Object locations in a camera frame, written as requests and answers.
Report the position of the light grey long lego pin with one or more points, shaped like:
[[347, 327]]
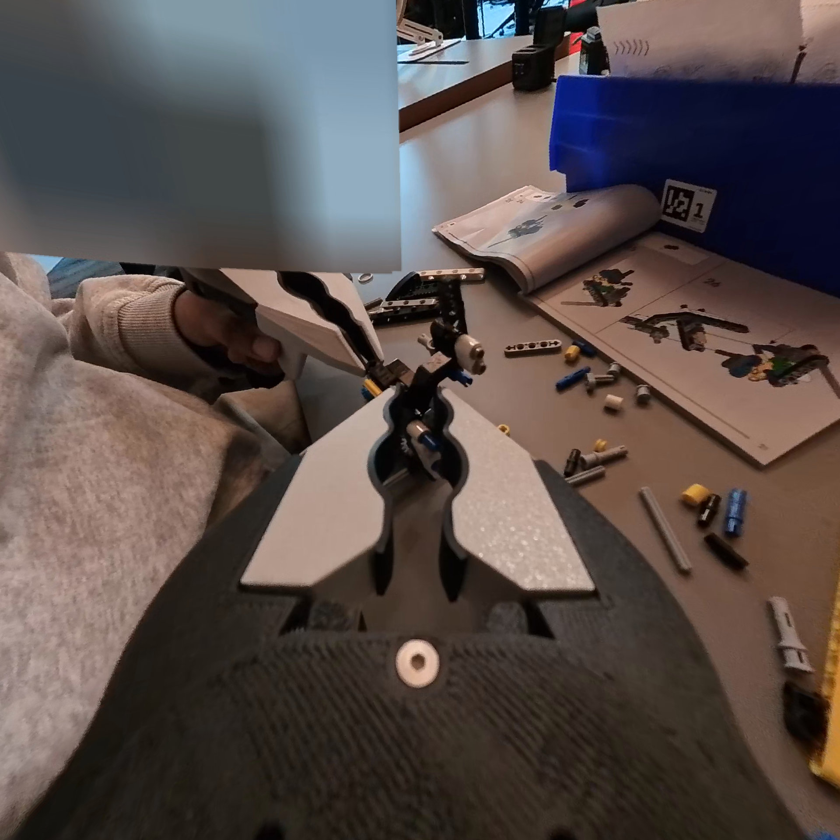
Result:
[[791, 633]]

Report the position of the person's left hand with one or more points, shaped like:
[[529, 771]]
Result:
[[229, 334]]

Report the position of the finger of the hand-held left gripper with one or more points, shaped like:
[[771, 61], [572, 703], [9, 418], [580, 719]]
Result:
[[344, 302], [302, 334]]

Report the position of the blue plastic bin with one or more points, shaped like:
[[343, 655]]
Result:
[[722, 164]]

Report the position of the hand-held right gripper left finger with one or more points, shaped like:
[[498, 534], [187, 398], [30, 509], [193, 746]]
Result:
[[321, 512]]

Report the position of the black lego block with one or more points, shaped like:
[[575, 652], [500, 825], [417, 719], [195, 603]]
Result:
[[806, 712]]

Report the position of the grey round lego piece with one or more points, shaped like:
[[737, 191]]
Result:
[[643, 394]]

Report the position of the small black lego pin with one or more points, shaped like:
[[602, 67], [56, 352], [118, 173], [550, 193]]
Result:
[[573, 463]]

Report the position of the long blue lego pin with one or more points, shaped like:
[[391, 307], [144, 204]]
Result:
[[736, 512]]

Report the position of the black and grey lego frame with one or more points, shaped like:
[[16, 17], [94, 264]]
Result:
[[426, 295]]

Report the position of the grey lego connector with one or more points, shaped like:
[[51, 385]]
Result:
[[585, 475]]

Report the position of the lego instruction booklet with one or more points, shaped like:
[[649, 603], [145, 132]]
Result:
[[669, 354]]

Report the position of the long grey lego axle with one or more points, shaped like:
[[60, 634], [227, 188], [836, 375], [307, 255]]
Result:
[[666, 528]]

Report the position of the yellow and blue lego pin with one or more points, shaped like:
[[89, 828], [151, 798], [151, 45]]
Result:
[[576, 352]]

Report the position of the black device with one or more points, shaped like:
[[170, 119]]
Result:
[[535, 59]]

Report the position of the person's left forearm grey sleeve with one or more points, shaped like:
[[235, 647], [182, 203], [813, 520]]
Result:
[[118, 328]]

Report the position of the black lego assembly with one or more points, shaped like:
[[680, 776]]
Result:
[[430, 377]]

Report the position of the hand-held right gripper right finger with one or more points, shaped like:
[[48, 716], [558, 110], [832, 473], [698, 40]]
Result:
[[518, 518]]

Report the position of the grey lego axle pin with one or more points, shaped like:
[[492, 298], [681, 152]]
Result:
[[605, 457]]

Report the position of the white paper bag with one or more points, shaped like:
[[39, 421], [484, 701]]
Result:
[[709, 39]]

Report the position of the wood-edged grey table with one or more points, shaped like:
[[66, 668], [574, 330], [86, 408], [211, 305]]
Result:
[[459, 92]]

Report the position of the white round lego piece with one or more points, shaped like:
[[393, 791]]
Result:
[[613, 403]]

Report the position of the black lego axle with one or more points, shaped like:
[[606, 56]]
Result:
[[726, 551]]

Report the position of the dark bottle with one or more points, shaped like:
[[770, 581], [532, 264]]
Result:
[[592, 52]]

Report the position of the person's grey sweatshirt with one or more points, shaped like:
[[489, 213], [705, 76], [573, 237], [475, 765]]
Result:
[[98, 525]]

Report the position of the yellow plastic part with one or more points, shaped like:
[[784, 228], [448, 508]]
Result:
[[830, 722]]

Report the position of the yellow lego cylinder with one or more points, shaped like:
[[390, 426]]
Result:
[[695, 495]]

